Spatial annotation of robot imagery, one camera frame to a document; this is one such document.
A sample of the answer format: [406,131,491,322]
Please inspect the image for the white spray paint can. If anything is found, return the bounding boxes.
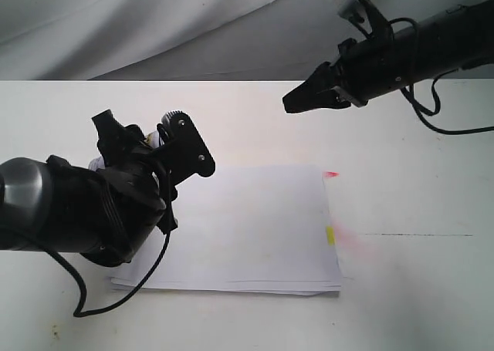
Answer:
[88,131,164,171]

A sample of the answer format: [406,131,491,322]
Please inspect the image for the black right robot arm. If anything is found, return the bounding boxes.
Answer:
[283,0,493,113]

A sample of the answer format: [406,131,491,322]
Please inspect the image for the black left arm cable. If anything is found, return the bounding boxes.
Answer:
[0,161,174,319]

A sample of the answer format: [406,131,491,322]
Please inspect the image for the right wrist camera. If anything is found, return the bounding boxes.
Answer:
[338,0,393,41]

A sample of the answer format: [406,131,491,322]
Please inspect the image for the white backdrop cloth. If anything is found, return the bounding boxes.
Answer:
[1,0,339,81]

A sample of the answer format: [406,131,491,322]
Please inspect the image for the white paper stack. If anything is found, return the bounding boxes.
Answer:
[110,165,342,295]

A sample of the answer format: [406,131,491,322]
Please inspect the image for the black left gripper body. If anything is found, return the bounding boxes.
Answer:
[96,125,177,266]

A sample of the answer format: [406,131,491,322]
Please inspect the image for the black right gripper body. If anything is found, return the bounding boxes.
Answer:
[334,39,405,107]

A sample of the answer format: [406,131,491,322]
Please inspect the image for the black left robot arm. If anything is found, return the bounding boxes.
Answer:
[1,110,177,267]

